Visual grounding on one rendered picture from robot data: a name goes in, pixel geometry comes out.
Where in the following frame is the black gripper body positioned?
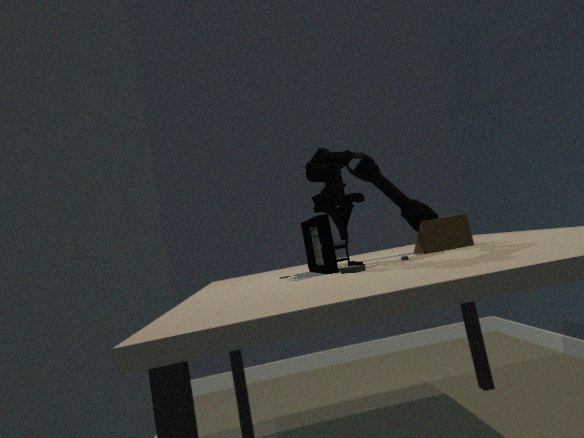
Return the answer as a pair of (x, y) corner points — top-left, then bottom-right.
(314, 180), (364, 213)

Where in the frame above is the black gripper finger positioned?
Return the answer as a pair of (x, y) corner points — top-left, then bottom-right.
(336, 205), (354, 229)
(323, 209), (340, 230)

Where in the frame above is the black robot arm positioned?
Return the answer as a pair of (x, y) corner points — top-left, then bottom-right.
(305, 148), (439, 232)

